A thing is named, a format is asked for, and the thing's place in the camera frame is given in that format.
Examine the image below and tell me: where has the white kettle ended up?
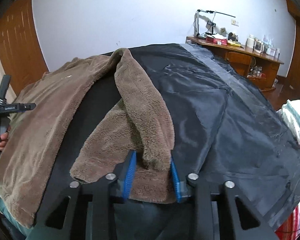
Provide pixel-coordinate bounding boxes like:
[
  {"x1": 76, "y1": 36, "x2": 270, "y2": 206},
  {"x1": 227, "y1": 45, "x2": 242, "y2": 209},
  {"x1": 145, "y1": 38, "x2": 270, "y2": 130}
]
[{"x1": 254, "y1": 39, "x2": 264, "y2": 53}]

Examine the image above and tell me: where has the brown fleece sweater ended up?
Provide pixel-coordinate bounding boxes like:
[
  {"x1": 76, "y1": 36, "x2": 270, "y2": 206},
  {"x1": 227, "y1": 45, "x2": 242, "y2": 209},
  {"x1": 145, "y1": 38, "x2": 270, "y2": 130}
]
[{"x1": 0, "y1": 44, "x2": 177, "y2": 233}]

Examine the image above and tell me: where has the white thermos bottle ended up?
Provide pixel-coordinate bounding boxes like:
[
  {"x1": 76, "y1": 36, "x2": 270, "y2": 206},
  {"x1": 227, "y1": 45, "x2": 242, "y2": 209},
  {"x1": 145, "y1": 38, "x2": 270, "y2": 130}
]
[{"x1": 246, "y1": 34, "x2": 255, "y2": 49}]

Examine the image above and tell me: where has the person's left hand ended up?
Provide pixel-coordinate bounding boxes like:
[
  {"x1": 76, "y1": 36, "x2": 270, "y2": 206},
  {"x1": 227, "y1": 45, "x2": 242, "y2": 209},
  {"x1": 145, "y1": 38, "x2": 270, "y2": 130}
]
[{"x1": 0, "y1": 126, "x2": 11, "y2": 151}]

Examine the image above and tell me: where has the brown wooden door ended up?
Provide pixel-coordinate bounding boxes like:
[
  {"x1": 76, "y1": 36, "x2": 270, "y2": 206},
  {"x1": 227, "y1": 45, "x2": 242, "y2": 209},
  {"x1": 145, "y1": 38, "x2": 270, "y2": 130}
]
[{"x1": 0, "y1": 0, "x2": 48, "y2": 95}]

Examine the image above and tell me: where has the wooden desk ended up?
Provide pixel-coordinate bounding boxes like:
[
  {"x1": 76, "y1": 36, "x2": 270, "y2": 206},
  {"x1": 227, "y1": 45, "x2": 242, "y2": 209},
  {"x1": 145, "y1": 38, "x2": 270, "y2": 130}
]
[{"x1": 186, "y1": 36, "x2": 283, "y2": 92}]

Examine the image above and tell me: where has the red box on desk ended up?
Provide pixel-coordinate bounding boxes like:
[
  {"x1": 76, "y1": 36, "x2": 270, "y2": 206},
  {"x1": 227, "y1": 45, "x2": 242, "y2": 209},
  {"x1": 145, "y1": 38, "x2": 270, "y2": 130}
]
[{"x1": 206, "y1": 34, "x2": 228, "y2": 45}]

